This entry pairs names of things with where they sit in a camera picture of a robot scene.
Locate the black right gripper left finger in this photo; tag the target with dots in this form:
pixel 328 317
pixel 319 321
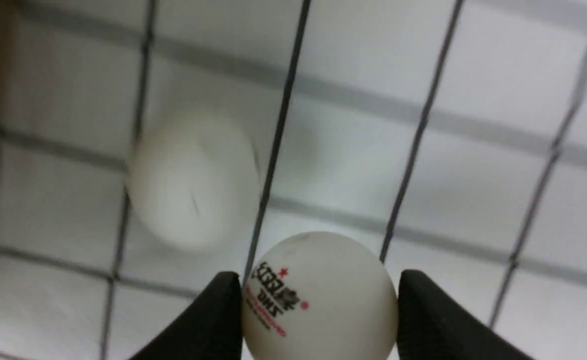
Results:
pixel 209 329

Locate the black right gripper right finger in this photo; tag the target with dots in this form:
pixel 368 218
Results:
pixel 433 326

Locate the white ball with logo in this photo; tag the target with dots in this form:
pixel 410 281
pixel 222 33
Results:
pixel 319 296

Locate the white table-tennis ball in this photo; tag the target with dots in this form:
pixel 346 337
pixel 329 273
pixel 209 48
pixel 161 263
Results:
pixel 194 180

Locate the white black-grid tablecloth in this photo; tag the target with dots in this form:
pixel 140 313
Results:
pixel 445 135

